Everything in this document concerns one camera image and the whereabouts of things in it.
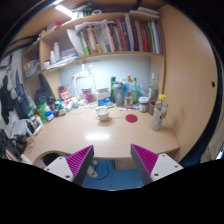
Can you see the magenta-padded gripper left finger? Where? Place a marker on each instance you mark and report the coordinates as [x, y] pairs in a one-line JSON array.
[[63, 166]]

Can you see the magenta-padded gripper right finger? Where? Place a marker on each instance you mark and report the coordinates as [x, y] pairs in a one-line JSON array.
[[160, 165]]

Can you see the clear bottle with yellow cap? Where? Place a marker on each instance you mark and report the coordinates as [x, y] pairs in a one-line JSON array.
[[158, 115]]

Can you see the small white blue-capped bottle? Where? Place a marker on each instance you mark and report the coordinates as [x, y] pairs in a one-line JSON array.
[[49, 115]]

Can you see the flat round red coaster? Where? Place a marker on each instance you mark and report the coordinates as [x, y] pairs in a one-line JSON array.
[[131, 118]]

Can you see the black backpack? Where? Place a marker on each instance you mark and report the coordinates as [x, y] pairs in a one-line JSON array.
[[10, 146]]

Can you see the brown cup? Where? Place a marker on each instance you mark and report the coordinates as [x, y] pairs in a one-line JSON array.
[[151, 108]]

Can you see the brown jar with white lid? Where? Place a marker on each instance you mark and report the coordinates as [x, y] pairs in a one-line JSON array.
[[143, 105]]

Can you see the cream mug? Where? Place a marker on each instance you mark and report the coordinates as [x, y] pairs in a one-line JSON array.
[[102, 115]]

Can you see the red and white can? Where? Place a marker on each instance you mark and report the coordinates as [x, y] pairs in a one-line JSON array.
[[64, 95]]

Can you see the magenta packet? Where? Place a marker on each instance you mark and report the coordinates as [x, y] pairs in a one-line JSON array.
[[88, 95]]

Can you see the tall clear glass bottle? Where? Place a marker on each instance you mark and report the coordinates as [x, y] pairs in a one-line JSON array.
[[153, 89]]

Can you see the black bag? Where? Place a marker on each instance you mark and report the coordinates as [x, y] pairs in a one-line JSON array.
[[41, 92]]

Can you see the green glass bottle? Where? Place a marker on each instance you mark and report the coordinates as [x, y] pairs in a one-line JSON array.
[[134, 91]]

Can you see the clear bottle with cork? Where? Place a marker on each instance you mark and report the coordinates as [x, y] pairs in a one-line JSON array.
[[128, 92]]

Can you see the blue and white box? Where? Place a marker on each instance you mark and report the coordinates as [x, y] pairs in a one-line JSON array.
[[103, 97]]

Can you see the grey-green shaker bottle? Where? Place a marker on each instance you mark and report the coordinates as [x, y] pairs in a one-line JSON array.
[[118, 95]]

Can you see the blue-grey hanging garment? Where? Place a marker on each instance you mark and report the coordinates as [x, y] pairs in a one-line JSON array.
[[21, 96]]

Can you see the black hanging garment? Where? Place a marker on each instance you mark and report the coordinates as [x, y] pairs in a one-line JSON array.
[[5, 100]]

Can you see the wooden shelf unit with books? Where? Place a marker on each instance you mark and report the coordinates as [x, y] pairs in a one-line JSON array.
[[120, 35]]

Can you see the ceiling light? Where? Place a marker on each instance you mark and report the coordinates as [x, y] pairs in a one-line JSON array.
[[63, 10]]

